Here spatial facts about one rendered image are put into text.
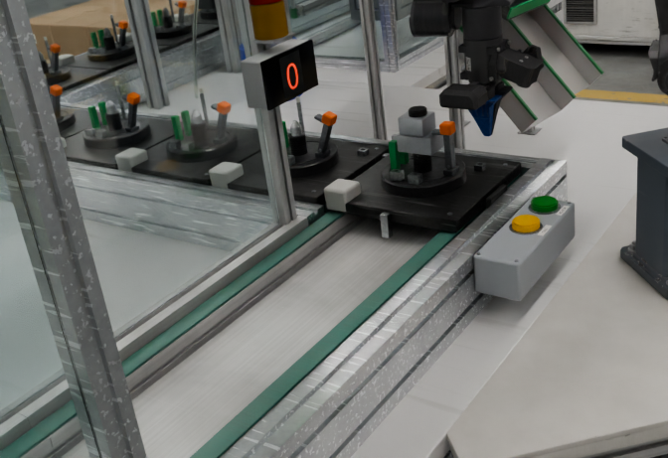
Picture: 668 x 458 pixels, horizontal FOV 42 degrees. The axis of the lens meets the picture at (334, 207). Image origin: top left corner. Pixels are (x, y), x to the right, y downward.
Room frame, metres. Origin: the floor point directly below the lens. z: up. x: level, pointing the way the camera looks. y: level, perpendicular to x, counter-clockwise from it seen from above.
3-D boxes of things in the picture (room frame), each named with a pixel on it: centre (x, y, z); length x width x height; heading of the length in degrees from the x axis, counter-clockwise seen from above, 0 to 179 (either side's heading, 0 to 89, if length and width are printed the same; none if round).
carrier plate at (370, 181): (1.33, -0.15, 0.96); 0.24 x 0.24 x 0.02; 52
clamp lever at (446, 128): (1.30, -0.19, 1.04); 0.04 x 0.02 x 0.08; 52
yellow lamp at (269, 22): (1.25, 0.06, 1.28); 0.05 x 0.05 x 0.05
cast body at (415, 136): (1.34, -0.15, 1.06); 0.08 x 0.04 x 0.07; 53
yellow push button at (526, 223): (1.13, -0.27, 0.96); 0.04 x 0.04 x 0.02
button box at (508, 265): (1.13, -0.27, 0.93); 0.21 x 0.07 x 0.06; 142
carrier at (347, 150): (1.49, 0.05, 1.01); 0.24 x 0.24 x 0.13; 52
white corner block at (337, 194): (1.31, -0.02, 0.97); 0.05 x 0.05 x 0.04; 52
